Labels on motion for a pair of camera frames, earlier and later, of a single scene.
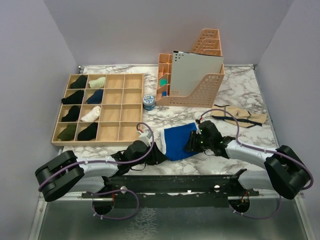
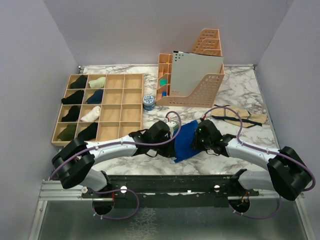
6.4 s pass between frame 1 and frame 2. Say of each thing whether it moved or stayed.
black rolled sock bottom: stayed
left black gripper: moved
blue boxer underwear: stayed
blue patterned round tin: stayed
